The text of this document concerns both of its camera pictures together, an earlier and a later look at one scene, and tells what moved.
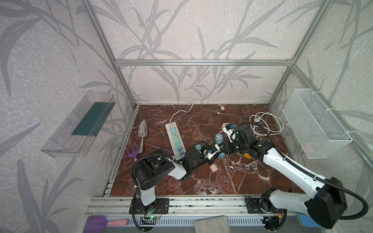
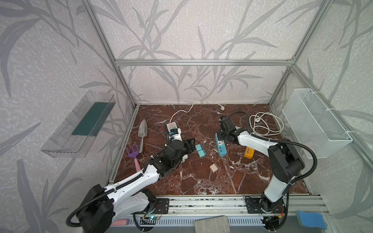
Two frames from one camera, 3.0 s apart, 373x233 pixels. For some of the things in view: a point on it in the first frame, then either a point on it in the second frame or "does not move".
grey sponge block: (217, 224) does not move
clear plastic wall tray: (75, 135) does not move
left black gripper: (212, 161) to (188, 146)
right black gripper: (226, 149) to (219, 136)
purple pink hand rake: (134, 154) does not move
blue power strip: (219, 140) does not move
